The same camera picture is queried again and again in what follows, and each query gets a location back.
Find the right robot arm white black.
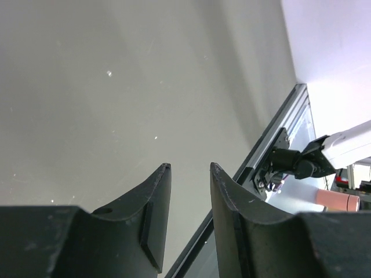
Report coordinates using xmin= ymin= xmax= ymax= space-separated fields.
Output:
xmin=269 ymin=121 xmax=370 ymax=180

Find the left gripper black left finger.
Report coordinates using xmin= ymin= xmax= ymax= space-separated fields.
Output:
xmin=54 ymin=163 xmax=172 ymax=277

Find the pink cylinder roll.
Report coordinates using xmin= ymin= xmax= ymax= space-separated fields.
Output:
xmin=315 ymin=189 xmax=360 ymax=212

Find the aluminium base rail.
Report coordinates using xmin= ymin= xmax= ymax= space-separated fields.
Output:
xmin=166 ymin=83 xmax=310 ymax=277

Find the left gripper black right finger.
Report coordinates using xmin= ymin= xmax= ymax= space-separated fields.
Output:
xmin=210 ymin=163 xmax=316 ymax=277

